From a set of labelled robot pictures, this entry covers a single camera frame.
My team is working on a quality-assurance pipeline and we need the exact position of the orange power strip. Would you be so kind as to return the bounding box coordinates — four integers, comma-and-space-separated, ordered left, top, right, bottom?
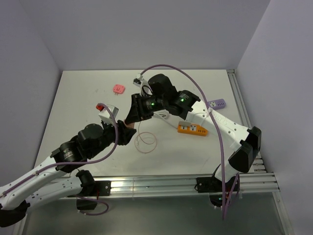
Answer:
177, 124, 208, 137

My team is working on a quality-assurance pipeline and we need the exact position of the pink charger block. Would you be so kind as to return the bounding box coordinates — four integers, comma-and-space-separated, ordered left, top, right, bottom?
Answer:
124, 121, 134, 129

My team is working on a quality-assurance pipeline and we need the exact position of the purple power strip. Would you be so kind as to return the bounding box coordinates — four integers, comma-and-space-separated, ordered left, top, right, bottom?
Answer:
208, 98, 226, 110

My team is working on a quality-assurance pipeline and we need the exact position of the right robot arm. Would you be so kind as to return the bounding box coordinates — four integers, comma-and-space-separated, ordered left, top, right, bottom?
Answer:
125, 74, 262, 191

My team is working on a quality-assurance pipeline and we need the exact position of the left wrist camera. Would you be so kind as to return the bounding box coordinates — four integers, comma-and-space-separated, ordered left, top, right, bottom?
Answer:
96, 103, 119, 125

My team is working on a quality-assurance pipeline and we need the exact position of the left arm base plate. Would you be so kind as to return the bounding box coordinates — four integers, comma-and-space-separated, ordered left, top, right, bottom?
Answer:
66, 180, 112, 198

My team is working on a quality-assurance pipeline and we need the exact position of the white plug adapter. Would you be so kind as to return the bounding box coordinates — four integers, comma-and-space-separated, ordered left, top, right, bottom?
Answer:
179, 121, 191, 126

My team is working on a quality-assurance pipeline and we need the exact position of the aluminium mounting rail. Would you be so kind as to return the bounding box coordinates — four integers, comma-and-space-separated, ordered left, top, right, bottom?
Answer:
94, 172, 280, 198

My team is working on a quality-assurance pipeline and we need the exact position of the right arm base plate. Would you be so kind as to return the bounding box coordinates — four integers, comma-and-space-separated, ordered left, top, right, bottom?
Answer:
194, 176, 240, 193

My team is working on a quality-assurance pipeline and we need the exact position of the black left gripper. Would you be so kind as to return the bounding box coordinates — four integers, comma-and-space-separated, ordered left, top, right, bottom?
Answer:
88, 117, 136, 158

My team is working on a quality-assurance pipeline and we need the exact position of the white orange strip cable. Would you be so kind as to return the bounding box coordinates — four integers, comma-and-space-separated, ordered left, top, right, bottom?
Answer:
153, 110, 179, 129

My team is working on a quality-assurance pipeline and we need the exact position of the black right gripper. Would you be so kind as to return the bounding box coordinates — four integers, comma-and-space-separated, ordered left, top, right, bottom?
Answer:
126, 93, 167, 124

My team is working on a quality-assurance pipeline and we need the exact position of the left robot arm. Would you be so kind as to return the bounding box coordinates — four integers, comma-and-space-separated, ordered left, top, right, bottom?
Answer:
0, 120, 136, 228

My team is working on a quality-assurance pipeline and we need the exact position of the pink flat plug adapter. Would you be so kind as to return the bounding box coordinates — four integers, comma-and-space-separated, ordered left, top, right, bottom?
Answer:
112, 84, 126, 95

